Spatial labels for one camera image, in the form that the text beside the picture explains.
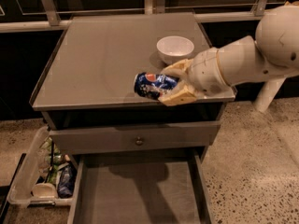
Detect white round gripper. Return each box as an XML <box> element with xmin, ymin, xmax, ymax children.
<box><xmin>158</xmin><ymin>48</ymin><xmax>230</xmax><ymax>106</ymax></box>

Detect blue pepsi can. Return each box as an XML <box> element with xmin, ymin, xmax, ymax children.
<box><xmin>134</xmin><ymin>72</ymin><xmax>178</xmax><ymax>100</ymax></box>

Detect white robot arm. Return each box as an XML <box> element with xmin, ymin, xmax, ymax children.
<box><xmin>159</xmin><ymin>4</ymin><xmax>299</xmax><ymax>106</ymax></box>

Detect grey top drawer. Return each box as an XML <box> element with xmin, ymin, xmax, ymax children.
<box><xmin>50</xmin><ymin>121</ymin><xmax>221</xmax><ymax>155</ymax></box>

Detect round metal drawer knob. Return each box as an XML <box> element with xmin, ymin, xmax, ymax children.
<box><xmin>135</xmin><ymin>136</ymin><xmax>144</xmax><ymax>146</ymax></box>

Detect grey drawer cabinet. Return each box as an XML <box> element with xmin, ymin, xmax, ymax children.
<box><xmin>29</xmin><ymin>12</ymin><xmax>237</xmax><ymax>224</ymax></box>

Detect open grey middle drawer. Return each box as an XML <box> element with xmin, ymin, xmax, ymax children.
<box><xmin>67</xmin><ymin>148</ymin><xmax>215</xmax><ymax>224</ymax></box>

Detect white ceramic bowl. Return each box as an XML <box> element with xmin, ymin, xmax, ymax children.
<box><xmin>156</xmin><ymin>35</ymin><xmax>194</xmax><ymax>64</ymax></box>

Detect white diagonal support pole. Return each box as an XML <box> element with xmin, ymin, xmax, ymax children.
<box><xmin>253</xmin><ymin>78</ymin><xmax>285</xmax><ymax>113</ymax></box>

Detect green snack packets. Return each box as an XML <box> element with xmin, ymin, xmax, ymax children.
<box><xmin>37</xmin><ymin>137</ymin><xmax>68</xmax><ymax>186</ymax></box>

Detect blue snack bag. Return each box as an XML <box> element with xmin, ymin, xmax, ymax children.
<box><xmin>57</xmin><ymin>164</ymin><xmax>76</xmax><ymax>199</ymax></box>

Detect clear plastic storage bin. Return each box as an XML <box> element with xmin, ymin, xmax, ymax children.
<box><xmin>7</xmin><ymin>127</ymin><xmax>72</xmax><ymax>207</ymax></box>

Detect white cup in bin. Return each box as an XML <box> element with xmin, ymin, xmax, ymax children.
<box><xmin>32</xmin><ymin>183</ymin><xmax>58</xmax><ymax>198</ymax></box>

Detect metal railing frame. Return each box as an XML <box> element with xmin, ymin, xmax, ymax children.
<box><xmin>0</xmin><ymin>0</ymin><xmax>299</xmax><ymax>33</ymax></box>

